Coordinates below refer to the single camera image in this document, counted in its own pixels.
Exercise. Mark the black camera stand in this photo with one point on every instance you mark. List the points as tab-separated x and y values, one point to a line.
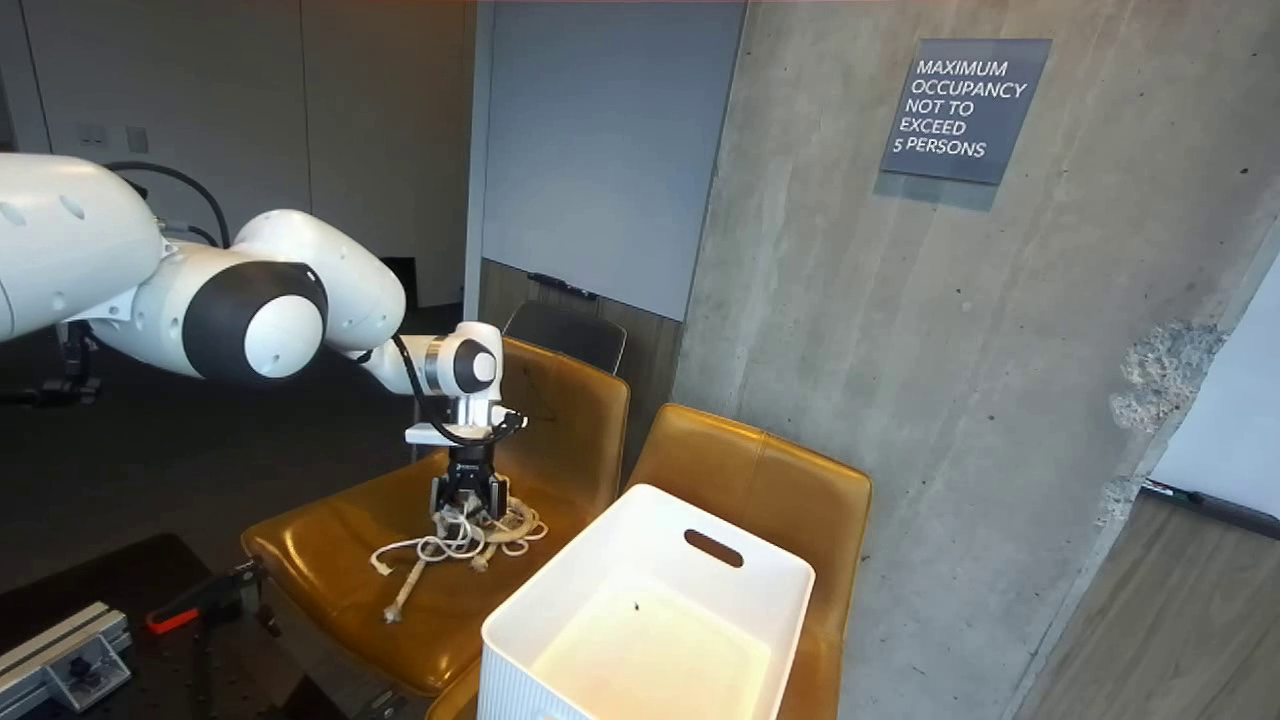
70	370

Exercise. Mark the aluminium extrusion rail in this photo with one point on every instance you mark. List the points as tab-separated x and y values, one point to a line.
62	652

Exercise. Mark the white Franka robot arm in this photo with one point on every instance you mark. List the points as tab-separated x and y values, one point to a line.
82	242

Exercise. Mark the dark grey chair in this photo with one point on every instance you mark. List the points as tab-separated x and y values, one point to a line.
565	335

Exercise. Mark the mustard yellow moulded chair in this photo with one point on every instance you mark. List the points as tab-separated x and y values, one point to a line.
321	561
774	495

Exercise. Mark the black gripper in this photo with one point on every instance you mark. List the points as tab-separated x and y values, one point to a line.
469	479

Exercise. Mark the grey occupancy wall sign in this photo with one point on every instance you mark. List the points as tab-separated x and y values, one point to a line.
962	112

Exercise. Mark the white wall switch plate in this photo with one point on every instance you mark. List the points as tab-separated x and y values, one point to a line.
139	140
94	139

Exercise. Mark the large pale whiteboard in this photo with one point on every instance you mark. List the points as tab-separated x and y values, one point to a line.
602	147

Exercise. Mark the white plastic storage container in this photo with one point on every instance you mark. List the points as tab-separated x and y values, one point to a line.
642	652

